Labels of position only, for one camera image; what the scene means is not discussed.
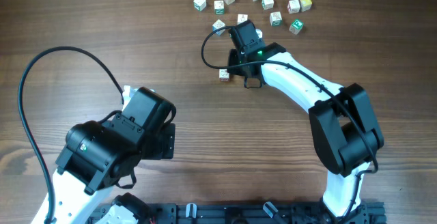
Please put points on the green F letter block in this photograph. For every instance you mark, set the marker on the green F letter block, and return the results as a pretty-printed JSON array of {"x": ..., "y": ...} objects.
[{"x": 296, "y": 26}]

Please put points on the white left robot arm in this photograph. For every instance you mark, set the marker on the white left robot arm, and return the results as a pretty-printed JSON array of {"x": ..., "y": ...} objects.
[{"x": 97, "y": 154}]

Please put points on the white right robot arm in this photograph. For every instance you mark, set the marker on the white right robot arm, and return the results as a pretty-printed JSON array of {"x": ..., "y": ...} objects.
[{"x": 346, "y": 134}]

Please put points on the red O ice cream block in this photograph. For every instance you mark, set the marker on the red O ice cream block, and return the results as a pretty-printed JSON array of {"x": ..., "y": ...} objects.
[{"x": 242, "y": 18}]

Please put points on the yellow top block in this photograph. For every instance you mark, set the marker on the yellow top block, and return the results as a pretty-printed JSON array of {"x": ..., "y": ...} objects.
[{"x": 305, "y": 5}]

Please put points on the green V bird block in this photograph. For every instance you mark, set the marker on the green V bird block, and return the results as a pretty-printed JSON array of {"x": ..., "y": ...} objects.
[{"x": 200, "y": 4}]

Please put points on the red 6 baseball block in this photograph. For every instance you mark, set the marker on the red 6 baseball block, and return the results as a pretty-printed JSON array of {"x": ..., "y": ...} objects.
[{"x": 224, "y": 76}]

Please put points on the green N letter block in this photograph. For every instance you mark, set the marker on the green N letter block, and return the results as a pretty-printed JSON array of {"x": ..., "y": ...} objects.
[{"x": 267, "y": 4}]

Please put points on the green V number block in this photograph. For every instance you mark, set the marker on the green V number block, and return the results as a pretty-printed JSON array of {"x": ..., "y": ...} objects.
[{"x": 275, "y": 19}]

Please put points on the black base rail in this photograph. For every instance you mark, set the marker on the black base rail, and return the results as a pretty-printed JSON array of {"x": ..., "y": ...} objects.
[{"x": 304, "y": 212}]

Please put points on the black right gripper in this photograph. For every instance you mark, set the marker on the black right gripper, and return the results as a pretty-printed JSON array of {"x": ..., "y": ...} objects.
[{"x": 233, "y": 56}]

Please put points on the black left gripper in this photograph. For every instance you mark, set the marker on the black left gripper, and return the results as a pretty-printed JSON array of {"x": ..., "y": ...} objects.
[{"x": 162, "y": 145}]

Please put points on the blue bordered picture block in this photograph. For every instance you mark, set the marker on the blue bordered picture block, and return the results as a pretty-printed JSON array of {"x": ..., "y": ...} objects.
[{"x": 217, "y": 25}]

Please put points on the green apple picture block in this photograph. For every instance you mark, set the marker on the green apple picture block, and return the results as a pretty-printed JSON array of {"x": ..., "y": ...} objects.
[{"x": 219, "y": 7}]

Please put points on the red bordered white block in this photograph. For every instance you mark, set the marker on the red bordered white block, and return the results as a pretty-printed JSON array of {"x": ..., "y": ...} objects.
[{"x": 293, "y": 6}]

